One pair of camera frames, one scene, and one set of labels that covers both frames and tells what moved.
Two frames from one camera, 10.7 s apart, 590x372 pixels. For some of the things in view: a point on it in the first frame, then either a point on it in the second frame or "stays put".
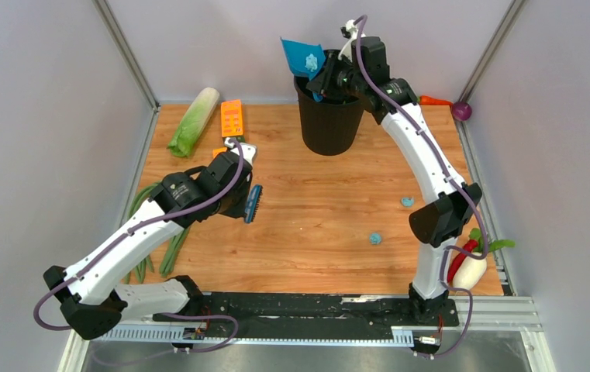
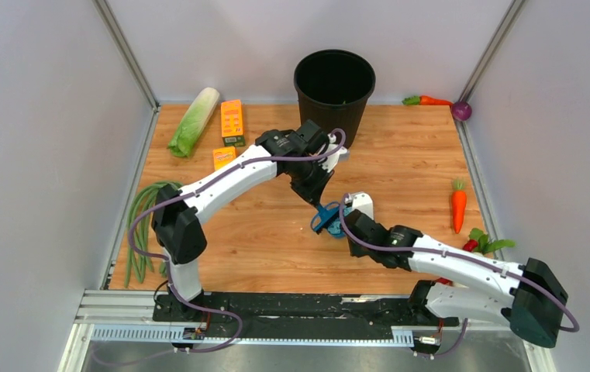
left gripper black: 239,211 to 313,194
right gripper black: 325,80 to 354,250
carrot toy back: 425,100 stays put
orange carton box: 232,118 stays put
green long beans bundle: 174,249 stays put
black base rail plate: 313,316 stays put
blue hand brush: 252,203 to 326,213
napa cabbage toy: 193,122 stays put
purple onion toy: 462,111 stays put
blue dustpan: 305,60 to 332,222
